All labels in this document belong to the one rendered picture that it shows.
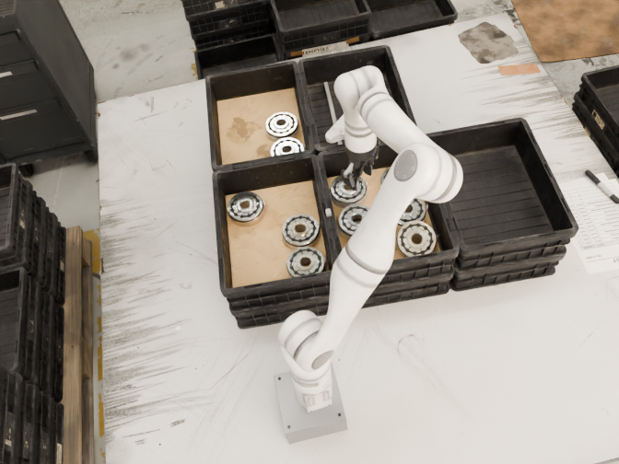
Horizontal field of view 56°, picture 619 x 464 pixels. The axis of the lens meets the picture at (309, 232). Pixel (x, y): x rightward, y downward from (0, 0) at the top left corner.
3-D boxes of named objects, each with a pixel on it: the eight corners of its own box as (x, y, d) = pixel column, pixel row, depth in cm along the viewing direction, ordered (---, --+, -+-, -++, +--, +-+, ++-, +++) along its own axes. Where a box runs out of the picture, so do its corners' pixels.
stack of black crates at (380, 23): (431, 36, 306) (437, -24, 278) (450, 74, 289) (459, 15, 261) (356, 52, 304) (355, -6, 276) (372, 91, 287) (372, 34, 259)
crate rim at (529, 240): (578, 237, 146) (581, 231, 144) (460, 257, 146) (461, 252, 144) (522, 121, 168) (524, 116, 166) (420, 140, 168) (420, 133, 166)
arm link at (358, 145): (344, 116, 143) (344, 98, 137) (384, 134, 138) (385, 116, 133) (323, 140, 139) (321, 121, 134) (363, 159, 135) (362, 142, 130)
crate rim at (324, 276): (341, 278, 146) (341, 273, 144) (222, 299, 145) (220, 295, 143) (316, 157, 168) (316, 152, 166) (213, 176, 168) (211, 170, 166)
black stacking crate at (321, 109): (416, 161, 176) (419, 134, 167) (320, 178, 176) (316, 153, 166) (388, 73, 198) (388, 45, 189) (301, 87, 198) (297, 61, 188)
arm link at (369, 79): (377, 84, 129) (404, 117, 120) (339, 97, 128) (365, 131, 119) (374, 56, 124) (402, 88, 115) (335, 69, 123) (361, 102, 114)
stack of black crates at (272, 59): (281, 69, 302) (274, 32, 283) (292, 110, 286) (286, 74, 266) (204, 87, 300) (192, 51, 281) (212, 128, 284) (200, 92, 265)
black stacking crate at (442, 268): (454, 275, 154) (460, 253, 144) (344, 295, 154) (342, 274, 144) (417, 162, 176) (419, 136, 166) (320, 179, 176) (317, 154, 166)
